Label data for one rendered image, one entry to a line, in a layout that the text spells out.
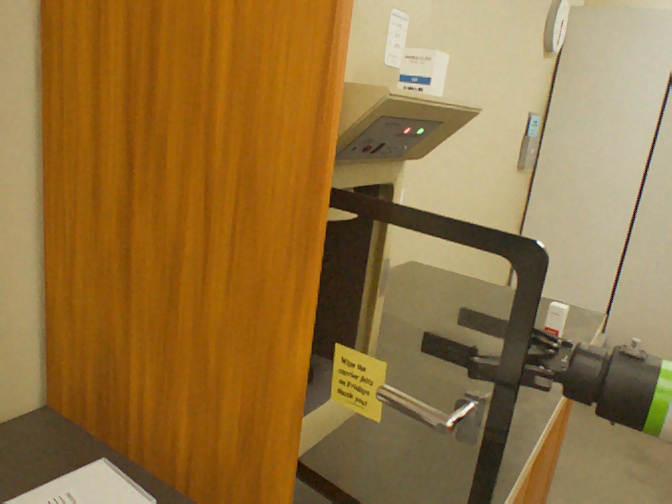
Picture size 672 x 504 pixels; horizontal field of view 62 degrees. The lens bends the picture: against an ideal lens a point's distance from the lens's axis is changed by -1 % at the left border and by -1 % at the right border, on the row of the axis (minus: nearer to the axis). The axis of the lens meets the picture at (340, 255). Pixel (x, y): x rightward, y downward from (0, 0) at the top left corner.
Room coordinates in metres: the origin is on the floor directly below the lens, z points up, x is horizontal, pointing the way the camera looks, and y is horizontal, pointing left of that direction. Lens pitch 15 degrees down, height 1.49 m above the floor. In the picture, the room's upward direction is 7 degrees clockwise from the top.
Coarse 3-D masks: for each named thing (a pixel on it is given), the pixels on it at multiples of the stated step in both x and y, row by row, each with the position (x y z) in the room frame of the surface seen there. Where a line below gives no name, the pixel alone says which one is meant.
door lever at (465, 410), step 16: (384, 384) 0.53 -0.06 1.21; (384, 400) 0.52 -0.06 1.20; (400, 400) 0.51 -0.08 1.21; (416, 400) 0.51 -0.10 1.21; (464, 400) 0.52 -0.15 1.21; (416, 416) 0.50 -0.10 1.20; (432, 416) 0.49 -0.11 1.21; (448, 416) 0.49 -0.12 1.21; (464, 416) 0.50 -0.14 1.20; (448, 432) 0.47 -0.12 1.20
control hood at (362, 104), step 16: (352, 96) 0.65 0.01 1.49; (368, 96) 0.64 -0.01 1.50; (384, 96) 0.63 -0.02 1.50; (400, 96) 0.65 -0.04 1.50; (416, 96) 0.69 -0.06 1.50; (432, 96) 0.73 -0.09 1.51; (352, 112) 0.64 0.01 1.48; (368, 112) 0.64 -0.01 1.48; (384, 112) 0.66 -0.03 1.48; (400, 112) 0.69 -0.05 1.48; (416, 112) 0.72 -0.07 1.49; (432, 112) 0.76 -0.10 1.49; (448, 112) 0.80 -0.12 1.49; (464, 112) 0.85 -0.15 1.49; (480, 112) 0.90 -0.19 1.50; (352, 128) 0.65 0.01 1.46; (448, 128) 0.87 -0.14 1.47; (432, 144) 0.90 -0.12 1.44; (336, 160) 0.71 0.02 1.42; (352, 160) 0.74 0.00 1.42; (368, 160) 0.78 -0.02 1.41; (384, 160) 0.83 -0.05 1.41; (400, 160) 0.88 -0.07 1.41
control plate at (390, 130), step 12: (384, 120) 0.68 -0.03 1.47; (396, 120) 0.70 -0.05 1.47; (408, 120) 0.73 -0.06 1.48; (420, 120) 0.76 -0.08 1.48; (372, 132) 0.69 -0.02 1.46; (384, 132) 0.72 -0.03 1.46; (396, 132) 0.74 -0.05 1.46; (408, 132) 0.77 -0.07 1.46; (420, 132) 0.81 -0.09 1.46; (360, 144) 0.70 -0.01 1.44; (372, 144) 0.73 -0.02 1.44; (396, 144) 0.79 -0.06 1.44; (408, 144) 0.82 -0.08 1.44; (336, 156) 0.69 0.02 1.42; (348, 156) 0.72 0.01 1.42; (360, 156) 0.74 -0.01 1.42; (372, 156) 0.77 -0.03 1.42; (384, 156) 0.81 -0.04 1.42; (396, 156) 0.84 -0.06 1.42
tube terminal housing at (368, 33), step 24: (360, 0) 0.77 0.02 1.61; (384, 0) 0.83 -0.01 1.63; (408, 0) 0.89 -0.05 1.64; (360, 24) 0.78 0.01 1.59; (384, 24) 0.84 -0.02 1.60; (360, 48) 0.79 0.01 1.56; (384, 48) 0.84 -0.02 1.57; (360, 72) 0.79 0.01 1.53; (384, 72) 0.85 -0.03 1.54; (336, 168) 0.77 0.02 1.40; (360, 168) 0.82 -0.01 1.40; (384, 168) 0.89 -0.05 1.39; (384, 192) 0.96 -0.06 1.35
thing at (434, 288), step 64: (384, 256) 0.60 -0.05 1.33; (448, 256) 0.55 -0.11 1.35; (512, 256) 0.51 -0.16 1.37; (320, 320) 0.64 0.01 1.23; (384, 320) 0.59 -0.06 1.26; (448, 320) 0.54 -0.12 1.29; (512, 320) 0.50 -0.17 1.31; (320, 384) 0.64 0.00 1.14; (448, 384) 0.53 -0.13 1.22; (512, 384) 0.49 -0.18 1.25; (320, 448) 0.63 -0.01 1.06; (384, 448) 0.57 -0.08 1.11; (448, 448) 0.52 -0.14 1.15
